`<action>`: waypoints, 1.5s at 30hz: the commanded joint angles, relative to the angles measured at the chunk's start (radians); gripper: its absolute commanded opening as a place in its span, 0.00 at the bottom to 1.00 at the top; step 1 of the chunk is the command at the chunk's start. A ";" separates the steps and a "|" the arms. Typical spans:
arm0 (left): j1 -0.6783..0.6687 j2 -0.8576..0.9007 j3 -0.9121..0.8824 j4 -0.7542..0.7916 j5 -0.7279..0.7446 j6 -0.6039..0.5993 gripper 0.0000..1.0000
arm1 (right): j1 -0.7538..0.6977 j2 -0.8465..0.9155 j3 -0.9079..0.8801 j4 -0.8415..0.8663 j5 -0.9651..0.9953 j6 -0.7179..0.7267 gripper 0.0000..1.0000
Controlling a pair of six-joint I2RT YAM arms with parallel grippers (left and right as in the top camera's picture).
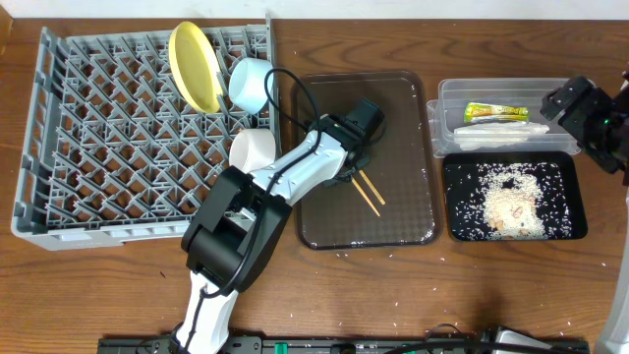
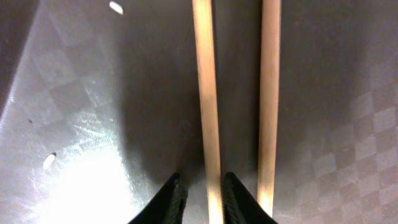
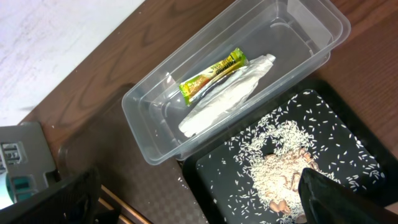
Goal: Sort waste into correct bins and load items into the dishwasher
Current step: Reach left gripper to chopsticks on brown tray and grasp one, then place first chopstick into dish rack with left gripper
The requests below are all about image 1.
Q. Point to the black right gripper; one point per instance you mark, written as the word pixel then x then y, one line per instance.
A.
pixel 594 99

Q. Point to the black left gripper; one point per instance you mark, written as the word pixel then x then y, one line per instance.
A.
pixel 351 170

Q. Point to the wooden chopstick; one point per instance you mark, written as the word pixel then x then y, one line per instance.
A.
pixel 372 187
pixel 365 196

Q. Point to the pink bowl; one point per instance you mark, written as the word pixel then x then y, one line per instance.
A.
pixel 252 149

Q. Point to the light blue bowl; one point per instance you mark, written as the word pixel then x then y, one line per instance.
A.
pixel 247 89

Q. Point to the rice food waste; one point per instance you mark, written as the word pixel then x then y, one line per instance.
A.
pixel 500 202

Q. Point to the white napkin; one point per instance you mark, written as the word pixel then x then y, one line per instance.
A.
pixel 496 135

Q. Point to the green snack wrapper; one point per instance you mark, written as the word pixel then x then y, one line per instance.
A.
pixel 483 112

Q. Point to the yellow plate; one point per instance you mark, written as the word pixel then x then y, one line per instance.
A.
pixel 194 67

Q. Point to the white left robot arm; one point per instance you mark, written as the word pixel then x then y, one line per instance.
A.
pixel 232 236

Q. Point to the black waste tray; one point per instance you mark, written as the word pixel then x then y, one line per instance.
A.
pixel 567 171

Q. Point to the grey dishwasher rack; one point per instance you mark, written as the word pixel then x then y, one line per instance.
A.
pixel 112 151

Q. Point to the dark brown serving tray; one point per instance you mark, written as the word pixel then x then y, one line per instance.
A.
pixel 401 167

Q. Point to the clear plastic bin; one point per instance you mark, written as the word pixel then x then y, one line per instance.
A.
pixel 446 112

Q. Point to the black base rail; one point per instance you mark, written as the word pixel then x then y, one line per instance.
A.
pixel 441 339

